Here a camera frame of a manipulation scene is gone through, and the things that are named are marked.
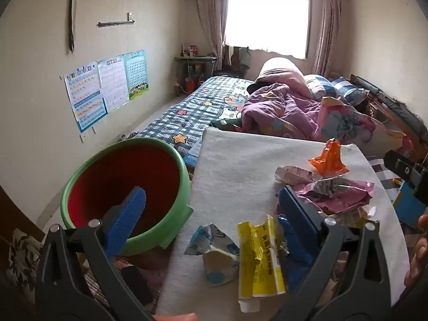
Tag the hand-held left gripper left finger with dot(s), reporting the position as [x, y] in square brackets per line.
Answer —
[128, 220]

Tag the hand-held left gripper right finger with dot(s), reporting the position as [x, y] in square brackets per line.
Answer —
[294, 210]

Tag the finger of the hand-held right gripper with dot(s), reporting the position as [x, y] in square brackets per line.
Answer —
[399, 165]

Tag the green red plastic basin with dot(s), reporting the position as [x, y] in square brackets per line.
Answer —
[133, 174]

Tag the yellow wrapper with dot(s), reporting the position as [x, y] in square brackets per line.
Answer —
[260, 260]

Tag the person's right hand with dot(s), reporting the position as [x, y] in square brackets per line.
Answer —
[418, 260]

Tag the person's left hand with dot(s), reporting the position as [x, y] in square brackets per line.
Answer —
[175, 317]

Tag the brown white plaid cloth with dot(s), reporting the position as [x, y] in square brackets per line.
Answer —
[378, 170]

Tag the blue box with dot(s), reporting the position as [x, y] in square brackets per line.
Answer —
[406, 204]

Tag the white pink crushed wrapper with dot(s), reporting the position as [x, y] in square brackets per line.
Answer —
[294, 174]

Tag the pink foil wrapper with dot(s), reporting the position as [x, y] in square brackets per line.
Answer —
[337, 192]

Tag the blue plastic wrapper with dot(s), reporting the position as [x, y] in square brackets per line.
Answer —
[299, 264]

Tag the orange crumpled wrapper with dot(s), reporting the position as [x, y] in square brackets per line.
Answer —
[329, 160]

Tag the dark wooden headboard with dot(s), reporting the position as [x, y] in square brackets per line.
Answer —
[391, 103]

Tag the pink floral pillow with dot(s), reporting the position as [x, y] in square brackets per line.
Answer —
[351, 123]

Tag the striped woven cloth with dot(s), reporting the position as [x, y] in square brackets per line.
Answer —
[97, 287]

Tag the grey shoe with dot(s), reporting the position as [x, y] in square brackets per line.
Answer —
[128, 136]

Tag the blue checked pillow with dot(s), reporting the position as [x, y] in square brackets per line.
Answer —
[317, 85]
[351, 90]

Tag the blue white packet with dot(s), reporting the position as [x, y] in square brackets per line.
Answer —
[192, 155]

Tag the blue white crumpled carton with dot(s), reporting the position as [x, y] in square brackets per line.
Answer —
[214, 257]

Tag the purple quilt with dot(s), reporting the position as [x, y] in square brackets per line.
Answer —
[281, 113]

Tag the dark green cushion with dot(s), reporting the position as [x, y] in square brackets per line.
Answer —
[224, 125]

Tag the black leaf print cushion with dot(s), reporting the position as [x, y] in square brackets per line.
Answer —
[23, 264]

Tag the blue checked bed sheet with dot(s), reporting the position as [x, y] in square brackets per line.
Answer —
[207, 103]

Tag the red plastic jug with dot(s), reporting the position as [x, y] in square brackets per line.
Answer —
[192, 85]

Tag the beige patterned curtain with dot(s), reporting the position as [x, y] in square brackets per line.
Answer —
[326, 30]
[209, 16]

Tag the dark hanging clothes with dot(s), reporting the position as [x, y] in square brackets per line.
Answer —
[239, 58]

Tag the small dark desk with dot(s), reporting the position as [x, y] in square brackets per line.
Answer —
[195, 59]

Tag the small red white box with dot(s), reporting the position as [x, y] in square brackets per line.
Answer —
[189, 50]

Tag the window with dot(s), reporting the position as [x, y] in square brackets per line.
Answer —
[267, 13]

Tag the blue letter wall poster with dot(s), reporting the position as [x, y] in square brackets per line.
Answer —
[85, 97]

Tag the white chart wall poster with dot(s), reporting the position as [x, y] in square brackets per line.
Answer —
[113, 83]

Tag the turquoise number wall poster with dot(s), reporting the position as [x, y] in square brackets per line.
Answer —
[137, 73]

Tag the dark wall rail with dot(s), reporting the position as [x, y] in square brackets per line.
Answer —
[115, 23]

